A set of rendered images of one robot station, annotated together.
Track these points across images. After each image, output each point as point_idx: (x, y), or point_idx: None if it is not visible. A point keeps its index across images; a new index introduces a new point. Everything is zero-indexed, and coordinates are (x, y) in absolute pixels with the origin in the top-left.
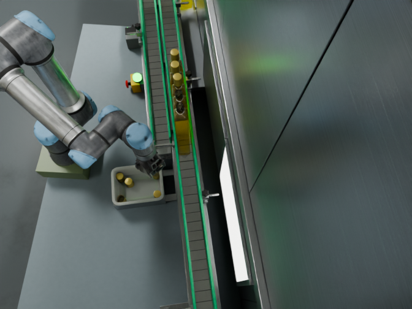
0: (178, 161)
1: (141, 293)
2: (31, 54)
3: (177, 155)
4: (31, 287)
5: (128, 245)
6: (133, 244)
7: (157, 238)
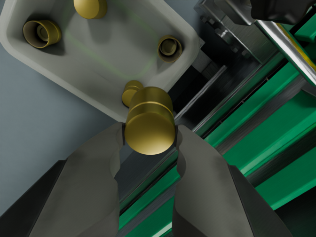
0: (256, 162)
1: (12, 178)
2: None
3: (281, 144)
4: None
5: (23, 114)
6: (35, 120)
7: (82, 140)
